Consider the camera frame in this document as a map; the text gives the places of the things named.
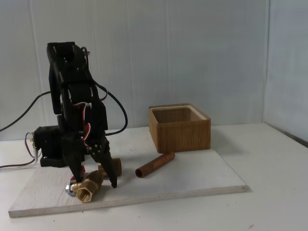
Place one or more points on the wooden box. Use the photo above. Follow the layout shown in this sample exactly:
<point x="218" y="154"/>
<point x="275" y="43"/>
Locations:
<point x="183" y="137"/>

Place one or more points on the copper pipe piece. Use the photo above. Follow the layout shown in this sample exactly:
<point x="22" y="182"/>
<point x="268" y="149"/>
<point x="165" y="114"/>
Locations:
<point x="156" y="163"/>

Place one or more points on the white wooden board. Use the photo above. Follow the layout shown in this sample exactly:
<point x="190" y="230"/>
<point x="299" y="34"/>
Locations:
<point x="168" y="180"/>

